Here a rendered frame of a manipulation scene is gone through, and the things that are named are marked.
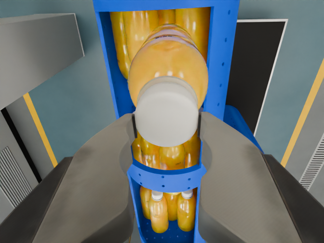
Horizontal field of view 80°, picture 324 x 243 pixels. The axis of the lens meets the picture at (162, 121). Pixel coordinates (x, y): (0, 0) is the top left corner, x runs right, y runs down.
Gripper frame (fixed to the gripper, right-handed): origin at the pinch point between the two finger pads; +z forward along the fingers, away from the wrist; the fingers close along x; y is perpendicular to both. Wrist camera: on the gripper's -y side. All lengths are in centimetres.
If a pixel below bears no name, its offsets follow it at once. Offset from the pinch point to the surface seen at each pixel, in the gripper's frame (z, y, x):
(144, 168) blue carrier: 24.2, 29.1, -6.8
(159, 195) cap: 33, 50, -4
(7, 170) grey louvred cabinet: 113, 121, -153
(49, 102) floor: 146, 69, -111
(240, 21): 130, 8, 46
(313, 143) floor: 144, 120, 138
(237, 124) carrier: 100, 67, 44
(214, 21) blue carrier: 24.4, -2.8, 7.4
